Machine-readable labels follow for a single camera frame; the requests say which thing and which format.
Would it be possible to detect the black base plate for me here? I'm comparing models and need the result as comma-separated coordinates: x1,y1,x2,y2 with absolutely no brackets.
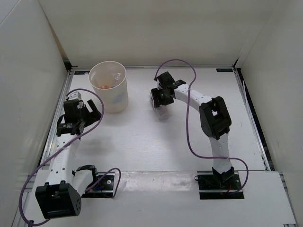
194,174,244,200
82,172,115,199

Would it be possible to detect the clear crushed plastic bottle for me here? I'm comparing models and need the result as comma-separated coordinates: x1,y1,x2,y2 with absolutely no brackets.
150,93,169,121

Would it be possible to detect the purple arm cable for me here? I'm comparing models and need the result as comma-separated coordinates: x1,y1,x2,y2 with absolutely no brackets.
154,59,249,194
18,88,121,225

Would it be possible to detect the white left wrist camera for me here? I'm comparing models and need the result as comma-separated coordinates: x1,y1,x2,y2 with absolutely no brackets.
66,91,81,101

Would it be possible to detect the orange juice plastic bottle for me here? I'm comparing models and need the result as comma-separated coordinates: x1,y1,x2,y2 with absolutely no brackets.
98,85,111,89

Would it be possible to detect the black right logo sticker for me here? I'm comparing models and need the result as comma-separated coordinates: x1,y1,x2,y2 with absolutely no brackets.
216,68,233,72

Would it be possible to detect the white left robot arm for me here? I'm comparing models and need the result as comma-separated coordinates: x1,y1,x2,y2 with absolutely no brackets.
35,98,102,219

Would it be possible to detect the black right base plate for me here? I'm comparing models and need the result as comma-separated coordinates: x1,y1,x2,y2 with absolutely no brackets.
194,174,244,200

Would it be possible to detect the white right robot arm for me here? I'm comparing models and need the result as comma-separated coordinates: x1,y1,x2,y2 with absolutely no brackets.
151,72,234,189

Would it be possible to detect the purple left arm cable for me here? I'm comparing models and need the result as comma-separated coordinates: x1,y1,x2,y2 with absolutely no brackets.
18,88,121,225

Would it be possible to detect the white plastic bin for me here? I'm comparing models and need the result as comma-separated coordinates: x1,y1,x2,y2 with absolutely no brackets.
89,61,128,113

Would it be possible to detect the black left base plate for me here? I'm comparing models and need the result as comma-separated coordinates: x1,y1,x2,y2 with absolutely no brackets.
82,172,115,199

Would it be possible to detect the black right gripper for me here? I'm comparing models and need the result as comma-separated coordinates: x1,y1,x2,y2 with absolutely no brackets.
151,87,175,109

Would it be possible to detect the aluminium frame rail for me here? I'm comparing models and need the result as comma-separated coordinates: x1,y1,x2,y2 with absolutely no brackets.
9,70,71,227

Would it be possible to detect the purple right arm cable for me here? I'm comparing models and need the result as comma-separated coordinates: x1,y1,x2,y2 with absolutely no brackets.
154,59,249,194

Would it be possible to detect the black logo sticker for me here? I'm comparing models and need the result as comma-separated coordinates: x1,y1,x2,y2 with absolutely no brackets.
74,70,90,75
216,68,233,72

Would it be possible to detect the blue label plastic bottle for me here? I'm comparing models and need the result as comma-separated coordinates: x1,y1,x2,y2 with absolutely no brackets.
111,72,126,104

